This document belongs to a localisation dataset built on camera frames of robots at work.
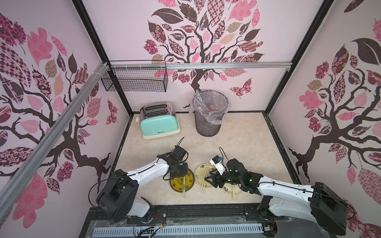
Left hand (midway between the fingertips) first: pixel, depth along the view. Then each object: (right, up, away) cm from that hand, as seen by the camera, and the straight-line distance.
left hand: (187, 176), depth 85 cm
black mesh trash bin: (+12, +28, +13) cm, 33 cm away
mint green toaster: (-19, +33, +9) cm, 39 cm away
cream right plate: (+23, -6, -3) cm, 24 cm away
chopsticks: (+11, 0, +1) cm, 11 cm away
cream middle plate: (+8, +1, +1) cm, 8 cm away
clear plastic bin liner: (+18, +45, +19) cm, 52 cm away
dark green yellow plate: (-6, -4, -1) cm, 7 cm away
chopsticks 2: (-1, -3, -5) cm, 6 cm away
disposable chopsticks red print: (+26, -7, -5) cm, 28 cm away
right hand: (+12, +3, -7) cm, 14 cm away
